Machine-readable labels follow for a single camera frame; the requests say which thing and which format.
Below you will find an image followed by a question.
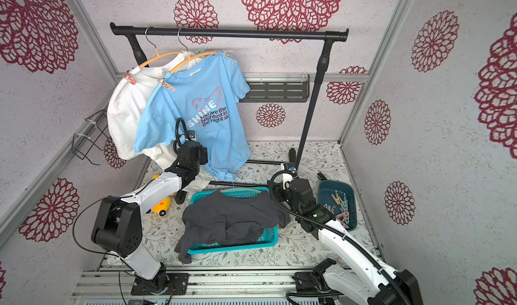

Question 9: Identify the light blue t-shirt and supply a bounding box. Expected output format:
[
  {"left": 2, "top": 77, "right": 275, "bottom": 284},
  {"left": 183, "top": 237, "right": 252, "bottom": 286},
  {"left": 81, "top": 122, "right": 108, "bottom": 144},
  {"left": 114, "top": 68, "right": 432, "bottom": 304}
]
[{"left": 134, "top": 52, "right": 251, "bottom": 181}]

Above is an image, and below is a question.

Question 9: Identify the peach beige clothespin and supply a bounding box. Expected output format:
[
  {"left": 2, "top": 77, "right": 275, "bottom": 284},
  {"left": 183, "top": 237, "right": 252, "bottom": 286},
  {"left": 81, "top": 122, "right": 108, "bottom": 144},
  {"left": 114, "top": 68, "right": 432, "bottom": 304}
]
[{"left": 159, "top": 79, "right": 175, "bottom": 91}]

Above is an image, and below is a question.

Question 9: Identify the white t-shirt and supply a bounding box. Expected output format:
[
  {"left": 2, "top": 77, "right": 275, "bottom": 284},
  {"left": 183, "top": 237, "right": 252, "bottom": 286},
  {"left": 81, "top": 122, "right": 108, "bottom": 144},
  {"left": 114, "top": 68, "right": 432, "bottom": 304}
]
[{"left": 107, "top": 51, "right": 210, "bottom": 193}]

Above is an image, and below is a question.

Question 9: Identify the pink clothespin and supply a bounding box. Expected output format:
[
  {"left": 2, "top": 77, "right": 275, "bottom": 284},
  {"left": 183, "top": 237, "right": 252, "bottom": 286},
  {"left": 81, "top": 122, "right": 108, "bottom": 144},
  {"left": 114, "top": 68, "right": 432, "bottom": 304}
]
[{"left": 124, "top": 73, "right": 137, "bottom": 85}]

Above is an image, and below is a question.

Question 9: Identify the wooden hanger with metal hook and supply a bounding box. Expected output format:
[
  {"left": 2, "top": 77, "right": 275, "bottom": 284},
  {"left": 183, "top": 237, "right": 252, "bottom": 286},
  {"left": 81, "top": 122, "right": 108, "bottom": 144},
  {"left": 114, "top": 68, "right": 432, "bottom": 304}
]
[{"left": 138, "top": 26, "right": 184, "bottom": 69}]

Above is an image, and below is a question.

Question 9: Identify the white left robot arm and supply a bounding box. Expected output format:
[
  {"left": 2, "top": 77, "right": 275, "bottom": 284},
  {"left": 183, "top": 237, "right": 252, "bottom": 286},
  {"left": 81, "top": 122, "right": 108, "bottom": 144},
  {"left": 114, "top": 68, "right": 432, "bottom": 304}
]
[{"left": 91, "top": 140, "right": 207, "bottom": 290}]

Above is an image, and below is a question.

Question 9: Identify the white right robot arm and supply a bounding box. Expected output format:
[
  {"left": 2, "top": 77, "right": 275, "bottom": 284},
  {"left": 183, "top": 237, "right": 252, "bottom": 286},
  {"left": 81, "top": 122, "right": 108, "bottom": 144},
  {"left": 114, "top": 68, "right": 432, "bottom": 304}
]
[{"left": 267, "top": 177, "right": 424, "bottom": 304}]

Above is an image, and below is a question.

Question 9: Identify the dark grey t-shirt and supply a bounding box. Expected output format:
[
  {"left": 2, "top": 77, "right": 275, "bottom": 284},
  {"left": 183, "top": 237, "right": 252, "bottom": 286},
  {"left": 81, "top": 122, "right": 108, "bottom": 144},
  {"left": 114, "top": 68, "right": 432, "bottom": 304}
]
[{"left": 174, "top": 191, "right": 291, "bottom": 264}]

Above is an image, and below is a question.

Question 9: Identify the teal perforated tray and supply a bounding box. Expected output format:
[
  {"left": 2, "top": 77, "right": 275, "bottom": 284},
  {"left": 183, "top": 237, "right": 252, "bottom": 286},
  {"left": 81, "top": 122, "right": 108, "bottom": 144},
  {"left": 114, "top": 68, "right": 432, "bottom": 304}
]
[{"left": 176, "top": 187, "right": 289, "bottom": 257}]

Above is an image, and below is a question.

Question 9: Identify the teal plastic clothespin bin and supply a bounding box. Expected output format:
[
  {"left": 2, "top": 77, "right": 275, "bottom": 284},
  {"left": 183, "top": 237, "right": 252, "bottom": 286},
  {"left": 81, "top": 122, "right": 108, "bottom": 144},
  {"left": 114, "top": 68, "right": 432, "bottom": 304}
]
[{"left": 317, "top": 179, "right": 358, "bottom": 231}]

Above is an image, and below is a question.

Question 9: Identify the yellow plush toy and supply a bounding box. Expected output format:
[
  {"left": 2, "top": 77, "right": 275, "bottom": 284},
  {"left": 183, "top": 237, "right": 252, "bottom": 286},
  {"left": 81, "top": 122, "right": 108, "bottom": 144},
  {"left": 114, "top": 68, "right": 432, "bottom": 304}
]
[{"left": 145, "top": 191, "right": 175, "bottom": 217}]

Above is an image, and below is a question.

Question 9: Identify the black clothes rack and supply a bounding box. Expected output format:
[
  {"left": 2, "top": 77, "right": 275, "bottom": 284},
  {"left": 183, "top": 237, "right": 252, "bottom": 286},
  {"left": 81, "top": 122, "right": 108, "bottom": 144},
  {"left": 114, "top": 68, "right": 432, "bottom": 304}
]
[{"left": 108, "top": 24, "right": 348, "bottom": 191}]

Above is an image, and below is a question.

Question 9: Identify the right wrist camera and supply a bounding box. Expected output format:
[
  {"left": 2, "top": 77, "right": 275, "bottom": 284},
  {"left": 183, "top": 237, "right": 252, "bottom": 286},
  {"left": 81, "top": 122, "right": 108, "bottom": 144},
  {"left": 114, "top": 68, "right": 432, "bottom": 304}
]
[{"left": 281, "top": 166, "right": 298, "bottom": 190}]

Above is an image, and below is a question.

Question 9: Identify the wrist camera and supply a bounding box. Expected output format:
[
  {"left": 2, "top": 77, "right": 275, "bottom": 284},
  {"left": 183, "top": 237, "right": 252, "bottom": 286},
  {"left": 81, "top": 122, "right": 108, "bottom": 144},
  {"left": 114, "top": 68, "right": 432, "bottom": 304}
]
[
  {"left": 185, "top": 130, "right": 197, "bottom": 141},
  {"left": 281, "top": 166, "right": 298, "bottom": 190}
]

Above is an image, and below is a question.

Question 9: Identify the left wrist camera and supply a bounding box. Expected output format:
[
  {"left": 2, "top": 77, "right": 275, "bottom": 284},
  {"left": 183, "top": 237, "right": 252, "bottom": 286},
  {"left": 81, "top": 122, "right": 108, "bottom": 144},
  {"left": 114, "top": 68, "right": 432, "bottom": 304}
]
[{"left": 185, "top": 130, "right": 197, "bottom": 141}]

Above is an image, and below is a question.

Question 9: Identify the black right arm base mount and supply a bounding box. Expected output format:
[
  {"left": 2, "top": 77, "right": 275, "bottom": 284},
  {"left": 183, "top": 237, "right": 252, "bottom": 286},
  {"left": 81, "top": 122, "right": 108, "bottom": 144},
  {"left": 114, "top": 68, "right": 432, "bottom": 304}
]
[{"left": 292, "top": 258, "right": 337, "bottom": 294}]

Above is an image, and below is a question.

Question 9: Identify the black wire wall rack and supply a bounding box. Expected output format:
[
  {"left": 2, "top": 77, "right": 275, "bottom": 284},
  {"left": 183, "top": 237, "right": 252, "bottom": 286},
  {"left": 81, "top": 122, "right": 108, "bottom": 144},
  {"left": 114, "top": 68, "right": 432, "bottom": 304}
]
[{"left": 70, "top": 109, "right": 109, "bottom": 166}]

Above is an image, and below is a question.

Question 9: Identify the black wall shelf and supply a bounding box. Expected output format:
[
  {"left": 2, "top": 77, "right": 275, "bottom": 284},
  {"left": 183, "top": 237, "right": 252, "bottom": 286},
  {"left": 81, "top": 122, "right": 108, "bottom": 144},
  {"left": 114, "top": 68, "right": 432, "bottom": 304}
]
[{"left": 240, "top": 73, "right": 310, "bottom": 103}]

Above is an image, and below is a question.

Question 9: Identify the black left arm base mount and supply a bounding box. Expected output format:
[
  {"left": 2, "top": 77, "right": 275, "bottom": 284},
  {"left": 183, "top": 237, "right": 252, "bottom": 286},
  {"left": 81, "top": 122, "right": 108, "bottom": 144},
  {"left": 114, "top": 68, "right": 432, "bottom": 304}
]
[{"left": 130, "top": 265, "right": 190, "bottom": 296}]

